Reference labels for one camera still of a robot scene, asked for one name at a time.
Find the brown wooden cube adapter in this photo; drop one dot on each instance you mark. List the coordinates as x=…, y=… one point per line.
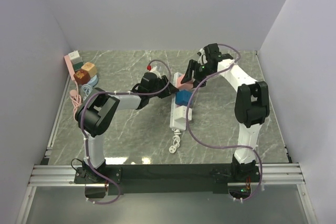
x=82, y=77

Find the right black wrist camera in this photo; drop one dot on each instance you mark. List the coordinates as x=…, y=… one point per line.
x=212, y=52

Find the pink power strip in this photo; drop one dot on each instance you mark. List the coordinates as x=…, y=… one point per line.
x=69, y=67

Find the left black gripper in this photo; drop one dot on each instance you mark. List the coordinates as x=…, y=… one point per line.
x=168, y=88

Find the white cube plug adapter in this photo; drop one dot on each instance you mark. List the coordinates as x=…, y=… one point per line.
x=180, y=113

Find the pink cube plug adapter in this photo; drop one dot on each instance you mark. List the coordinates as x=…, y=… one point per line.
x=184, y=86

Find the tan wooden cube adapter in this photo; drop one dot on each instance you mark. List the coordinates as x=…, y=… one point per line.
x=90, y=68

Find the dark green cube adapter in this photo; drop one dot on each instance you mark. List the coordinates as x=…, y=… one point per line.
x=77, y=66

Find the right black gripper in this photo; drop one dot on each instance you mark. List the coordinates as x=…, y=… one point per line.
x=188, y=76

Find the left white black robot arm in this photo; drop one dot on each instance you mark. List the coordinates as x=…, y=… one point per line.
x=96, y=113

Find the white power strip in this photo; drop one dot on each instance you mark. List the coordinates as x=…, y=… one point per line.
x=173, y=124

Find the light blue round adapter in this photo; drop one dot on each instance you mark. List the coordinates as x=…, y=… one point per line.
x=93, y=81

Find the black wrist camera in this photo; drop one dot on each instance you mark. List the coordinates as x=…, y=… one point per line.
x=149, y=81
x=212, y=52

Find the blue cube plug adapter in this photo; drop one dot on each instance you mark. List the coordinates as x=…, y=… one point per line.
x=182, y=97

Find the white cube adapter on pink strip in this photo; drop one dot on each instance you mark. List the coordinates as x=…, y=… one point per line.
x=75, y=57

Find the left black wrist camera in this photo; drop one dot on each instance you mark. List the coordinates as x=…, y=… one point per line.
x=149, y=81

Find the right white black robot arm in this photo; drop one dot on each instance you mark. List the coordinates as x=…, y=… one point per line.
x=252, y=107

